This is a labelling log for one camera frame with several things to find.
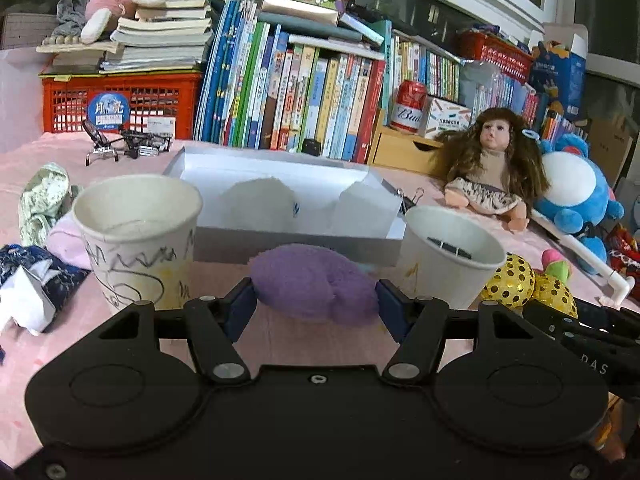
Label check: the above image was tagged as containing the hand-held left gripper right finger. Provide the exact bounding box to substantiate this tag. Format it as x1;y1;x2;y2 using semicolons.
375;280;544;386

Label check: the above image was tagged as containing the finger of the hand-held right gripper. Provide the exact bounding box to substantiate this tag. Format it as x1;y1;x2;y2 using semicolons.
522;299;640;346

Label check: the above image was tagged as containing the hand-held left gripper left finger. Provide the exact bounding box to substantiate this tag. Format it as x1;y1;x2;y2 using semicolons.
99;277;259;384

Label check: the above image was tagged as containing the gold sequin ball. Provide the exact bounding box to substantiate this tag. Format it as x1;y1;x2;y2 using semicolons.
482;254;536;308
532;272;578;318

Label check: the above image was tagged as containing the shallow grey cardboard box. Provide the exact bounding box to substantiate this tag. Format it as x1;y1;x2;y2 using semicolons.
162;145;407;267

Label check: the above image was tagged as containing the purple plush toy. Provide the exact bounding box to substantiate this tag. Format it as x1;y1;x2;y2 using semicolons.
249;243;380;323

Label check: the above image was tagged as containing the navy floral cloth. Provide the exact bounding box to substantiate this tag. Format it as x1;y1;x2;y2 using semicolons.
0;244;93;336

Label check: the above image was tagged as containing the green floral cloth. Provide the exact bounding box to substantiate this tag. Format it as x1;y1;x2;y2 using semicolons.
19;162;83;248

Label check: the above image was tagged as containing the pink soft cloth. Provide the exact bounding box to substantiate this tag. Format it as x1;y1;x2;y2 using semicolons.
46;212;93;271

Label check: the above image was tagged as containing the pink and green toy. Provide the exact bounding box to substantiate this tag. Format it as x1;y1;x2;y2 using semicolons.
541;248;572;281

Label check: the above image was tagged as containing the plain white paper cup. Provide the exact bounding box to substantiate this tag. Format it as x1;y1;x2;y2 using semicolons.
398;205;507;311

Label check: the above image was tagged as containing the white plastic pipe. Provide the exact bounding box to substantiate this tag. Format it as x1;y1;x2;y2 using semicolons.
530;210;636;306

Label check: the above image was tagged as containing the pink bedsheet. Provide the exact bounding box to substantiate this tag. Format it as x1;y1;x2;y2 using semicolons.
0;47;640;461

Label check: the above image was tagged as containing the red snack packet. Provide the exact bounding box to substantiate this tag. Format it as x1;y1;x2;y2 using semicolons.
605;222;640;286

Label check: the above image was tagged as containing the black binder clip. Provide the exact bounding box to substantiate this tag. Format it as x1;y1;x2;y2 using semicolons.
397;186;426;217

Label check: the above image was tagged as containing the scribbled paper cup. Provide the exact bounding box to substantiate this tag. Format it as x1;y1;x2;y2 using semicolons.
71;175;203;313

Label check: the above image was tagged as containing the blue and white plush toy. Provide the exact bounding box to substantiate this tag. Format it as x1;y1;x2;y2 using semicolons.
532;132;626;276

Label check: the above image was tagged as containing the small wooden drawer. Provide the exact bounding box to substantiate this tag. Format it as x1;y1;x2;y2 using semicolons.
367;122;446;176

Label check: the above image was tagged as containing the brown-haired doll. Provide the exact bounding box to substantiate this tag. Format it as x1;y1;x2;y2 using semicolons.
432;107;549;233

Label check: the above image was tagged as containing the brown cardboard box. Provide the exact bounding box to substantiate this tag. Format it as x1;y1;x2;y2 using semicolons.
585;117;634;186

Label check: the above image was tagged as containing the miniature metal bicycle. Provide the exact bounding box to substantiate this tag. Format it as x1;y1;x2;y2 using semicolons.
82;119;172;166

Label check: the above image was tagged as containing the white striped carton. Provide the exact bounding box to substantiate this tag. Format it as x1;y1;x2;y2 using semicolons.
422;95;473;141

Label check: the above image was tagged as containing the red drink can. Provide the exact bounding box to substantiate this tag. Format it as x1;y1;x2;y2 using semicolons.
390;79;429;135

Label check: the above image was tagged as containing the row of tall picture books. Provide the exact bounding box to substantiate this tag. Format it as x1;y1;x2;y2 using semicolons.
194;0;392;163

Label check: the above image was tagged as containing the blue cardboard box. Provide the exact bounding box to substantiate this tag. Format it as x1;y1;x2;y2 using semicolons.
530;35;588;121

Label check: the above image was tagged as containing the red plastic crate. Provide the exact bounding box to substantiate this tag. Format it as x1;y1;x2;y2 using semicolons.
39;72;203;140

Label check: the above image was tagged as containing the red plastic basket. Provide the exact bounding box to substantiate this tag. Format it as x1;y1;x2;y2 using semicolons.
457;27;533;83

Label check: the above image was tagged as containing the stack of paperback books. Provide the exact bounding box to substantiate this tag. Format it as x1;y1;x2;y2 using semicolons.
100;0;216;73

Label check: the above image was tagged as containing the pink plush toy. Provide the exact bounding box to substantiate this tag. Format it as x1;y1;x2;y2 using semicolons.
80;0;168;44

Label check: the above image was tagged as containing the grey fabric toy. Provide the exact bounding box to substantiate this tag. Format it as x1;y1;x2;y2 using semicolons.
54;0;89;38

